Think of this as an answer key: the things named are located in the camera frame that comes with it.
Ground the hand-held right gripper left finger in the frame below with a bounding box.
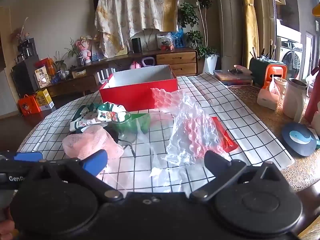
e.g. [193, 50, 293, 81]
[21, 149, 123, 202]

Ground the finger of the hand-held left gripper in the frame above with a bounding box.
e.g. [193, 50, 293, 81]
[0, 151, 43, 167]

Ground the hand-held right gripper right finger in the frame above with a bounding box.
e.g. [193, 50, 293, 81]
[189, 150, 297, 202]

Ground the pink foam net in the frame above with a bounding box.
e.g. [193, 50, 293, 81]
[62, 125, 124, 161]

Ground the red cartoon snack packet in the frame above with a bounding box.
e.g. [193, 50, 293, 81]
[212, 116, 238, 153]

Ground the clear plastic bag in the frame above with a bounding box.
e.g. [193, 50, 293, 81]
[149, 90, 227, 178]

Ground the green white printed sock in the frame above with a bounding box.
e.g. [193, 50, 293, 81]
[70, 102, 127, 133]

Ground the red cardboard box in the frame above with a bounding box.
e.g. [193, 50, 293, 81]
[99, 64, 178, 112]

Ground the pink air cushion sheet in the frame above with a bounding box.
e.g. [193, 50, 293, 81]
[151, 88, 186, 111]

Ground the person's left hand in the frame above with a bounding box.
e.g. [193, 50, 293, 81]
[0, 219, 15, 240]

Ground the clear glass cup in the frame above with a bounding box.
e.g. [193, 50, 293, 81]
[111, 112, 138, 142]

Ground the white checked tablecloth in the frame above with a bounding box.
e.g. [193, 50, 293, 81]
[19, 73, 295, 200]

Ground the orange gift box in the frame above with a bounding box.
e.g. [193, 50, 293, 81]
[18, 94, 41, 116]

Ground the yellow gift box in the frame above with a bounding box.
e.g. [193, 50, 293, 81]
[33, 88, 55, 111]

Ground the green sponge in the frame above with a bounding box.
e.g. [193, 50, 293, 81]
[129, 113, 151, 134]

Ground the woven golden table mat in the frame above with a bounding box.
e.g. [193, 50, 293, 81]
[229, 84, 320, 192]

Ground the black cabinet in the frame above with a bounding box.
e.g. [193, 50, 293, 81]
[11, 60, 42, 98]

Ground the printed cartoon box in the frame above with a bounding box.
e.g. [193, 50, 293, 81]
[34, 66, 50, 88]

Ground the stack of books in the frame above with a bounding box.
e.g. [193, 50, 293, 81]
[213, 65, 253, 86]

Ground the white tissue pack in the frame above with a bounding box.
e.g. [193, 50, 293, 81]
[257, 74, 282, 111]

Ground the white slatted chair back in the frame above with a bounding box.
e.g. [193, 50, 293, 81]
[96, 67, 117, 85]

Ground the round dark whale mat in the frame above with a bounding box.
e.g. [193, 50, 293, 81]
[281, 122, 318, 157]

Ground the dark green utensil holder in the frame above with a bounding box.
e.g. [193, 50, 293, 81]
[249, 39, 277, 86]

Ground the white cup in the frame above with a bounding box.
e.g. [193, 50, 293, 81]
[273, 77, 288, 98]

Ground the grey mug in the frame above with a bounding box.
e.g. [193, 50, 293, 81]
[282, 78, 309, 122]

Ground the black coffee machine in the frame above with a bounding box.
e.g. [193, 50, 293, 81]
[17, 38, 38, 63]

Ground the wooden sideboard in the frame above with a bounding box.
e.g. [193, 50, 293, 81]
[42, 47, 201, 96]

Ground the orange plastic stool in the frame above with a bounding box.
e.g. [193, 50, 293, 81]
[265, 63, 288, 88]

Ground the pink doll figurine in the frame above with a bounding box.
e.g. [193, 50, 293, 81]
[76, 35, 93, 64]

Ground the purple kettlebell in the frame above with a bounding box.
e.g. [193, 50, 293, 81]
[141, 57, 157, 68]

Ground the red bottle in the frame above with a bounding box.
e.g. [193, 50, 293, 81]
[303, 66, 320, 123]

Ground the black cylinder speaker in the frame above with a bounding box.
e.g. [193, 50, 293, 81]
[131, 37, 142, 54]

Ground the clear bag of fruit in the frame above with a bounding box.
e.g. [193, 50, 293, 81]
[159, 32, 180, 51]

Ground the blue plastic pack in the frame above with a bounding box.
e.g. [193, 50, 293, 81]
[172, 28, 187, 48]

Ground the potted green plant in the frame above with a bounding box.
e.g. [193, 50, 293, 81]
[178, 0, 221, 75]

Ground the washing machine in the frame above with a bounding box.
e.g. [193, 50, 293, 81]
[276, 25, 304, 81]

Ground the yellow curtain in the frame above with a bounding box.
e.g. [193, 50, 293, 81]
[240, 0, 261, 68]

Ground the draped patterned cloth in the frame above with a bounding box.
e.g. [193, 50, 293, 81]
[94, 0, 185, 58]

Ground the dark drawstring cloth pouch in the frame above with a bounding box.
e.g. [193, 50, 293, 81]
[104, 127, 137, 158]

